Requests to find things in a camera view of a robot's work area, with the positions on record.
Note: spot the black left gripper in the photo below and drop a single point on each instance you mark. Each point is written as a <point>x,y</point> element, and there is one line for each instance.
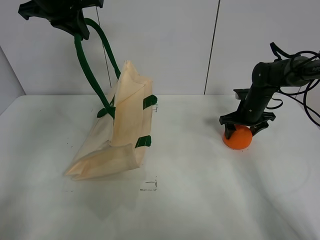
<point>67,13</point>

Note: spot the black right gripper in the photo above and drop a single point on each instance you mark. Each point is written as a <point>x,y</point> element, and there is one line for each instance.
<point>250,112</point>

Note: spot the orange with stem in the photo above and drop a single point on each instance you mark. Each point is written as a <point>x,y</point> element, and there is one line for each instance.
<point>240,139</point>

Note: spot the white linen bag green handles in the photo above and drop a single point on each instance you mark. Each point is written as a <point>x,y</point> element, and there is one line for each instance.
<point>118,140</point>

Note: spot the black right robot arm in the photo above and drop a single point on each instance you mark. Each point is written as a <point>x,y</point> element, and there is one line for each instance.
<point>267,78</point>

